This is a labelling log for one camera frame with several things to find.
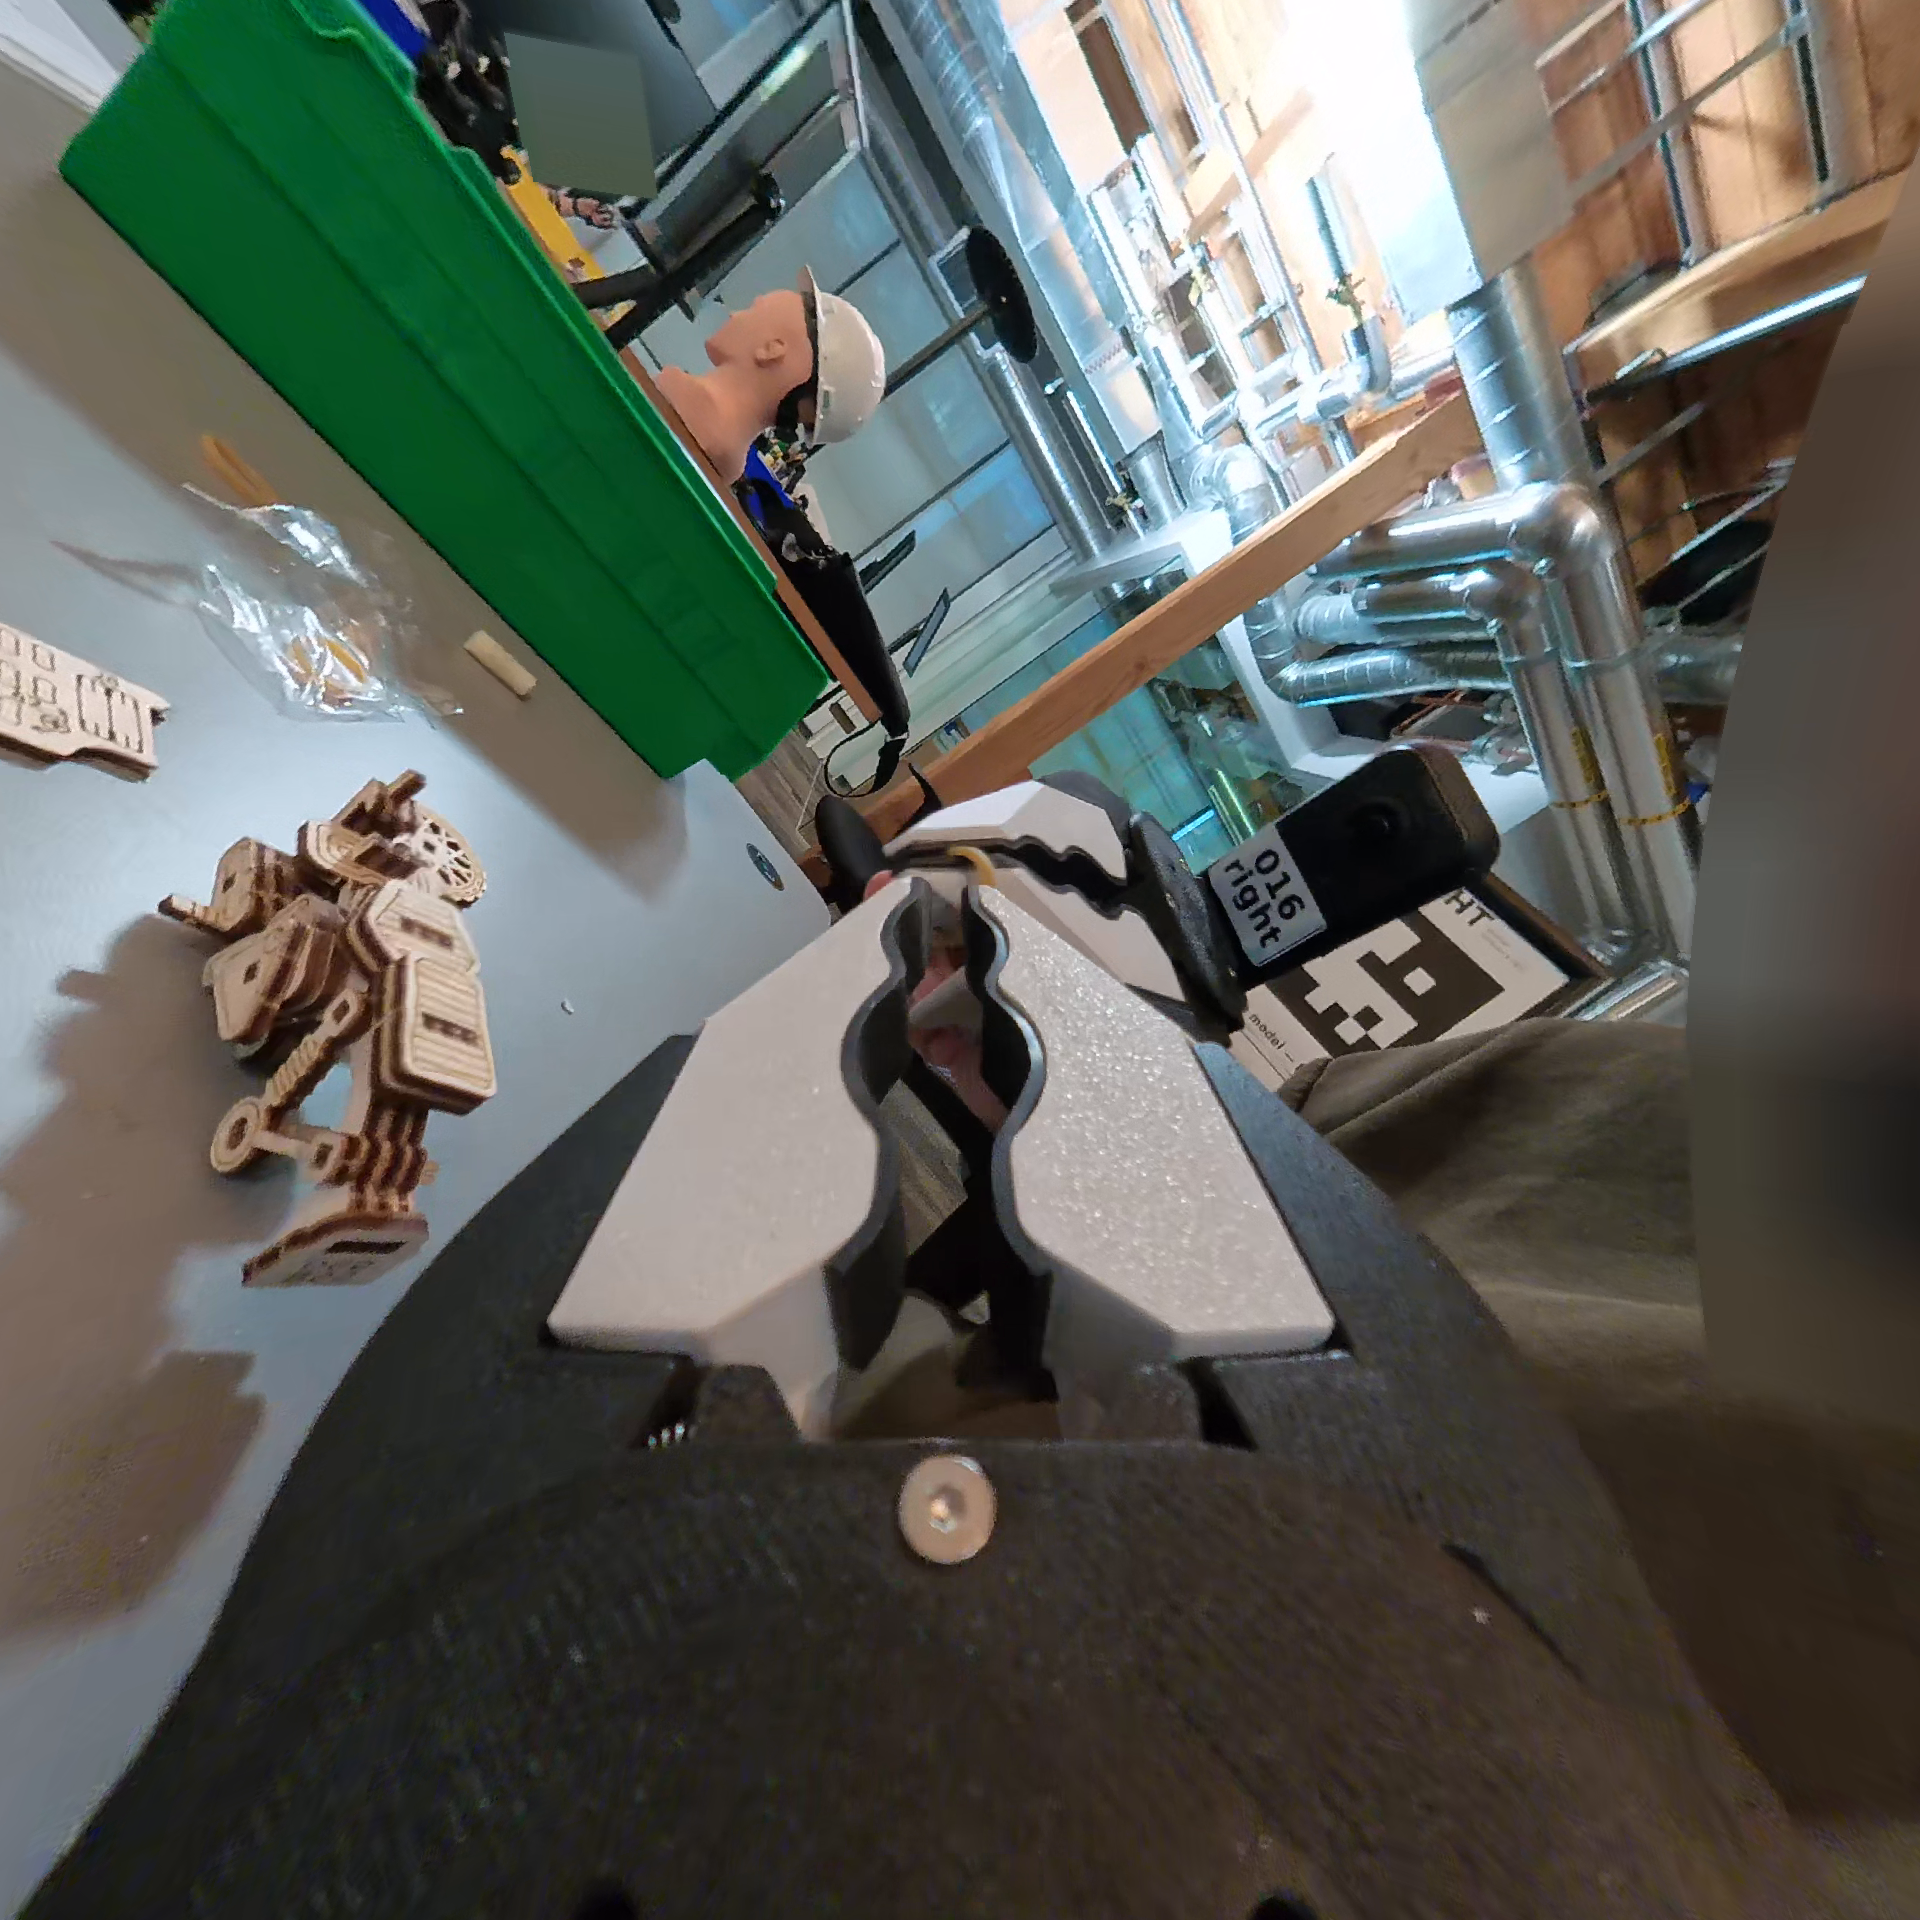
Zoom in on person's right hand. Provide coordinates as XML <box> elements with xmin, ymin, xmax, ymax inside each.
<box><xmin>900</xmin><ymin>936</ymin><xmax>1004</xmax><ymax>1119</ymax></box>

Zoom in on wooden robot model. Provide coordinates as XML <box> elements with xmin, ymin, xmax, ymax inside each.
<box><xmin>155</xmin><ymin>770</ymin><xmax>502</xmax><ymax>1292</ymax></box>

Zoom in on person's right forearm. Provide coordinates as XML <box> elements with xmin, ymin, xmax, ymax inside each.
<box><xmin>1274</xmin><ymin>1018</ymin><xmax>1709</xmax><ymax>1449</ymax></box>

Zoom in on green plastic crate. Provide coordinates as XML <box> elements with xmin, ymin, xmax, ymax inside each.
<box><xmin>57</xmin><ymin>0</ymin><xmax>837</xmax><ymax>787</ymax></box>

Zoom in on clear plastic bag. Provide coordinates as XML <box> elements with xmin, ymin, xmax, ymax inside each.
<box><xmin>177</xmin><ymin>478</ymin><xmax>458</xmax><ymax>725</ymax></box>

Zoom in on silver pipes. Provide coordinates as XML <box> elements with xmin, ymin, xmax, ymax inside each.
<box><xmin>1265</xmin><ymin>478</ymin><xmax>1704</xmax><ymax>969</ymax></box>

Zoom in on grey desk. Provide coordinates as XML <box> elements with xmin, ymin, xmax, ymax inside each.
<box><xmin>0</xmin><ymin>38</ymin><xmax>840</xmax><ymax>1920</ymax></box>

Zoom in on black round stand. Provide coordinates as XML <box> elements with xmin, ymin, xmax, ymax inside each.
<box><xmin>931</xmin><ymin>228</ymin><xmax>1038</xmax><ymax>363</ymax></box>

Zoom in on wooden beam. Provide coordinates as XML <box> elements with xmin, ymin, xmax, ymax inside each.
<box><xmin>896</xmin><ymin>382</ymin><xmax>1492</xmax><ymax>805</ymax></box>

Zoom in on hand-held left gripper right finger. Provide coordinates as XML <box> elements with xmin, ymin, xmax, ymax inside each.
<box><xmin>960</xmin><ymin>887</ymin><xmax>1339</xmax><ymax>1376</ymax></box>

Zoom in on mannequin head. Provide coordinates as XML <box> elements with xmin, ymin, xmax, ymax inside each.
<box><xmin>657</xmin><ymin>290</ymin><xmax>819</xmax><ymax>486</ymax></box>

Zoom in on small wooden puzzle sheet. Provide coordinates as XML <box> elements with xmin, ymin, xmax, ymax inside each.
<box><xmin>0</xmin><ymin>621</ymin><xmax>168</xmax><ymax>787</ymax></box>

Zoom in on white hard hat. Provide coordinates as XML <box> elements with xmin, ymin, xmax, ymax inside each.
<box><xmin>790</xmin><ymin>261</ymin><xmax>889</xmax><ymax>447</ymax></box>

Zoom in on silver spiral duct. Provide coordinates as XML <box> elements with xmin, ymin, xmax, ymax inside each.
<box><xmin>877</xmin><ymin>0</ymin><xmax>1119</xmax><ymax>564</ymax></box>

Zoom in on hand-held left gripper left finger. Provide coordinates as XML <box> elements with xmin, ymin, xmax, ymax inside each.
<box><xmin>546</xmin><ymin>878</ymin><xmax>939</xmax><ymax>1445</ymax></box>

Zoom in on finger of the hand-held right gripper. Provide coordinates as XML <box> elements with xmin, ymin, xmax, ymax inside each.
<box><xmin>887</xmin><ymin>774</ymin><xmax>1145</xmax><ymax>920</ymax></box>
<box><xmin>1008</xmin><ymin>888</ymin><xmax>1203</xmax><ymax>1039</ymax></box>

